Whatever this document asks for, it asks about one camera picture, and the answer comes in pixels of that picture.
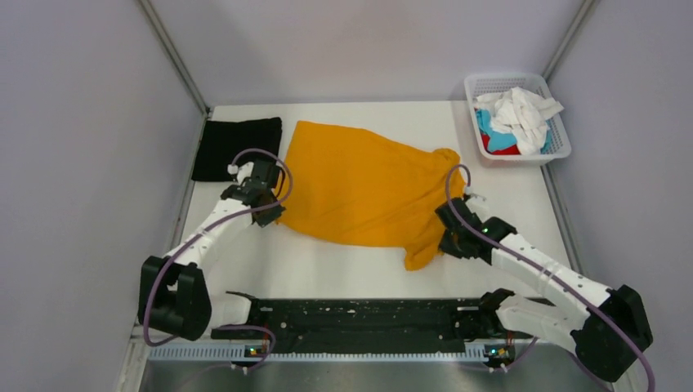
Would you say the orange t-shirt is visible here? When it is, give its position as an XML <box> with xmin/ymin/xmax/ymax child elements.
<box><xmin>279</xmin><ymin>121</ymin><xmax>466</xmax><ymax>271</ymax></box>

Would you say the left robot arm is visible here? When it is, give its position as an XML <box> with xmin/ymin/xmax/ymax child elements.
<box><xmin>137</xmin><ymin>159</ymin><xmax>293</xmax><ymax>345</ymax></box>

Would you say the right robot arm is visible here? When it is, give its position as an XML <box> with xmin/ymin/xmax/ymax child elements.
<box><xmin>436</xmin><ymin>197</ymin><xmax>654</xmax><ymax>382</ymax></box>

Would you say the folded black t-shirt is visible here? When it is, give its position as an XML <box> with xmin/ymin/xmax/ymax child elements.
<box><xmin>191</xmin><ymin>117</ymin><xmax>282</xmax><ymax>182</ymax></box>

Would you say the red t-shirt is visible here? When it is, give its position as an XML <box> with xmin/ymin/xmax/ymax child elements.
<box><xmin>481</xmin><ymin>133</ymin><xmax>521</xmax><ymax>155</ymax></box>

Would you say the light blue t-shirt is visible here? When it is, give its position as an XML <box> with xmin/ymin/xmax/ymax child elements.
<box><xmin>474</xmin><ymin>105</ymin><xmax>552</xmax><ymax>155</ymax></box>

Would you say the white t-shirt in basket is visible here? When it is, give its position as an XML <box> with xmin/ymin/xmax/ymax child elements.
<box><xmin>473</xmin><ymin>87</ymin><xmax>564</xmax><ymax>155</ymax></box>

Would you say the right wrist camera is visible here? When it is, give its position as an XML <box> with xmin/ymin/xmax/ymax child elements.
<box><xmin>463</xmin><ymin>186</ymin><xmax>490</xmax><ymax>216</ymax></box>

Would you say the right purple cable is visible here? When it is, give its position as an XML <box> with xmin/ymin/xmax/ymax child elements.
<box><xmin>445</xmin><ymin>163</ymin><xmax>656</xmax><ymax>392</ymax></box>

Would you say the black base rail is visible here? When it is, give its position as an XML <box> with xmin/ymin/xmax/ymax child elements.
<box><xmin>211</xmin><ymin>298</ymin><xmax>524</xmax><ymax>354</ymax></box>

